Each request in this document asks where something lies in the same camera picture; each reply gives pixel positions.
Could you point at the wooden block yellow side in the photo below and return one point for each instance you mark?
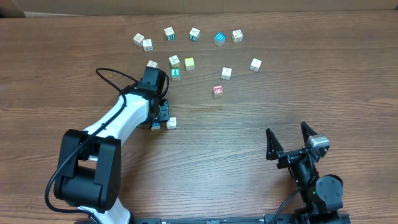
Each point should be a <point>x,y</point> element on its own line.
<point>174,61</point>

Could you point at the wooden block green H side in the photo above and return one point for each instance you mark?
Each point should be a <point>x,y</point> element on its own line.
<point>169,33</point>

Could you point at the red number 3 block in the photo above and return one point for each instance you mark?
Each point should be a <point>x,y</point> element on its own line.
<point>218,91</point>

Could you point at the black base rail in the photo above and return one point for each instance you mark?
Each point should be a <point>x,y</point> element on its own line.
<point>217,221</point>

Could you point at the plain wooden block left-middle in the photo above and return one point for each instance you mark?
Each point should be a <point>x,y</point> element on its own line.
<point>152,64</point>

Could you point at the plain wooden block right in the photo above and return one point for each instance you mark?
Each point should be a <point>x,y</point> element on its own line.
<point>255,65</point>

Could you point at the cardboard strip at table back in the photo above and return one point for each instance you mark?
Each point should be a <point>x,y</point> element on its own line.
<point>41,8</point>

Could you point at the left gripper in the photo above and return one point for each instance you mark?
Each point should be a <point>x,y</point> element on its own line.
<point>164,113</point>

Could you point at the blue X block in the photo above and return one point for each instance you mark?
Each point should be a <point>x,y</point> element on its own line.
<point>155,126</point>

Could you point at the blue top block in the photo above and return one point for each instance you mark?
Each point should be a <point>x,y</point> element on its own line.
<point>219,39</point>

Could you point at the plain wooden block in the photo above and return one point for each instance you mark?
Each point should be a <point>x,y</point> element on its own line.
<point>171,123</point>
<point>152,64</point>
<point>255,65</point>
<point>138,39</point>

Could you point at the wooden block red-edged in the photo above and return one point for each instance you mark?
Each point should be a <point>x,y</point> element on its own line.
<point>147,45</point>

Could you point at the wooden block far right top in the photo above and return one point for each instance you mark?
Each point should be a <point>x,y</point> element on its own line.
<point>237,36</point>

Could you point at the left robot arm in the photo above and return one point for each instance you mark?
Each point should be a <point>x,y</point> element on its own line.
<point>88,175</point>

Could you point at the plain wooden block front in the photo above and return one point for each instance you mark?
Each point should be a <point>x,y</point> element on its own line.
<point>171,123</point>

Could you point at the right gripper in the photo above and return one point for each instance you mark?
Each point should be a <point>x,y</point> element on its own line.
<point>289,157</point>

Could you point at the wooden block teal side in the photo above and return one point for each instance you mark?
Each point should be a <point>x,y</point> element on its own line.
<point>194,34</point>

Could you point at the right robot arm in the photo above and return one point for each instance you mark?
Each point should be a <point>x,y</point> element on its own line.
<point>321,196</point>

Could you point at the wooden letter A block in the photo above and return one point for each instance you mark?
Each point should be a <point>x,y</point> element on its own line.
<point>226,73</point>

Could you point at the plain wooden block far-left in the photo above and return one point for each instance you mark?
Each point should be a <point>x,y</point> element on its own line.
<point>138,39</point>

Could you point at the green number 4 block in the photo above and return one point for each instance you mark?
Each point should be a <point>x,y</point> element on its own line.
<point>175,74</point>

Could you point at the yellow top block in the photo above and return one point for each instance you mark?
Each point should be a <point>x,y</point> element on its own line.
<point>189,63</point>

